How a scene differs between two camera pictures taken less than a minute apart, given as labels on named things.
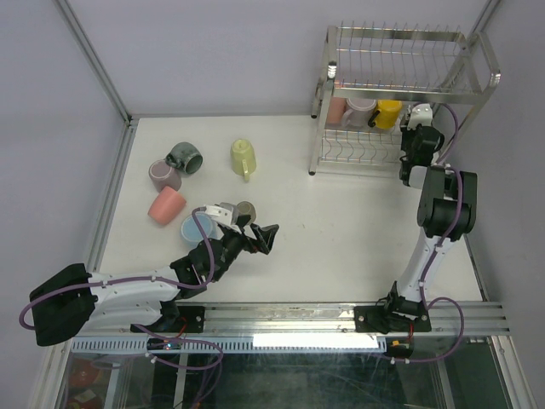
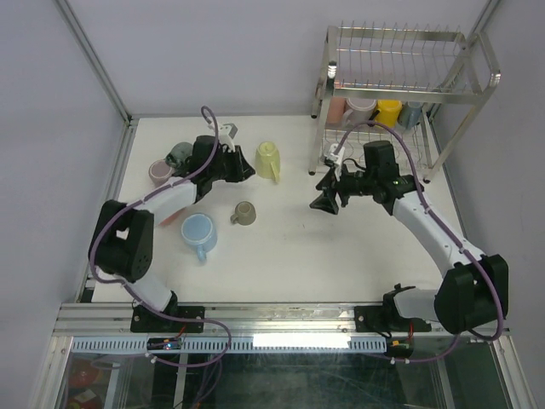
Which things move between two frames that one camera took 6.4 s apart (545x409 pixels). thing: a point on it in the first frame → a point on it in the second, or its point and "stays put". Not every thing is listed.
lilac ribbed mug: (358, 112) stays put
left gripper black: (263, 238) → (243, 170)
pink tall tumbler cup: (336, 106) stays put
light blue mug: (191, 233) stays put
